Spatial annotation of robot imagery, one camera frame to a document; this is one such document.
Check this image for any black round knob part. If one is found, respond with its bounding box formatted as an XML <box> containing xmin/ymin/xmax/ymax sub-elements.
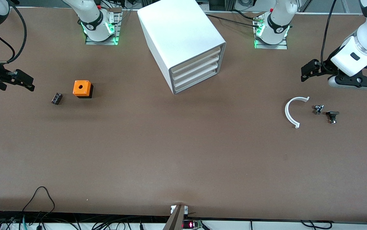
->
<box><xmin>326</xmin><ymin>111</ymin><xmax>340</xmax><ymax>124</ymax></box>

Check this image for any white curved plastic arc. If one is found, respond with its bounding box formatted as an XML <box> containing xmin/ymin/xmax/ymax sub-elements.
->
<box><xmin>285</xmin><ymin>96</ymin><xmax>310</xmax><ymax>129</ymax></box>

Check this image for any orange box with hole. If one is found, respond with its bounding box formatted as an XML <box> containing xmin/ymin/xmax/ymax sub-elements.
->
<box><xmin>73</xmin><ymin>80</ymin><xmax>94</xmax><ymax>99</ymax></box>

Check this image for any device with red light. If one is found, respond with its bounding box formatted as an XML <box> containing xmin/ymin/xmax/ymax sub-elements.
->
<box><xmin>182</xmin><ymin>220</ymin><xmax>204</xmax><ymax>230</ymax></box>

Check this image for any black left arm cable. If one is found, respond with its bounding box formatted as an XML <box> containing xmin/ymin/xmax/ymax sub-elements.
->
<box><xmin>320</xmin><ymin>0</ymin><xmax>337</xmax><ymax>66</ymax></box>

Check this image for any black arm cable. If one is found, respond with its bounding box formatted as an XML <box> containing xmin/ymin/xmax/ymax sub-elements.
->
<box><xmin>0</xmin><ymin>4</ymin><xmax>28</xmax><ymax>64</ymax></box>
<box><xmin>320</xmin><ymin>0</ymin><xmax>337</xmax><ymax>66</ymax></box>

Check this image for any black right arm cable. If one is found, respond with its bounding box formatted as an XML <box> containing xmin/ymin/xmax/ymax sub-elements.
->
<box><xmin>0</xmin><ymin>4</ymin><xmax>28</xmax><ymax>64</ymax></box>

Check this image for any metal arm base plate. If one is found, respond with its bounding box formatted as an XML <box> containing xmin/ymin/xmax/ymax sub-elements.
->
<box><xmin>85</xmin><ymin>8</ymin><xmax>122</xmax><ymax>45</ymax></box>
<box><xmin>254</xmin><ymin>37</ymin><xmax>288</xmax><ymax>50</ymax></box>

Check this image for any black cable behind cabinet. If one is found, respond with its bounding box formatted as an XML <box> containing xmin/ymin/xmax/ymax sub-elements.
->
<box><xmin>205</xmin><ymin>10</ymin><xmax>262</xmax><ymax>28</ymax></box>

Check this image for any black looped cable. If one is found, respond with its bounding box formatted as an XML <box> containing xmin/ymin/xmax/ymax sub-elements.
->
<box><xmin>22</xmin><ymin>186</ymin><xmax>56</xmax><ymax>221</ymax></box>

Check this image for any brown camera mount bar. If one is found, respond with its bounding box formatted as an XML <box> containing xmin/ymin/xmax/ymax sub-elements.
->
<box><xmin>162</xmin><ymin>204</ymin><xmax>189</xmax><ymax>230</ymax></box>

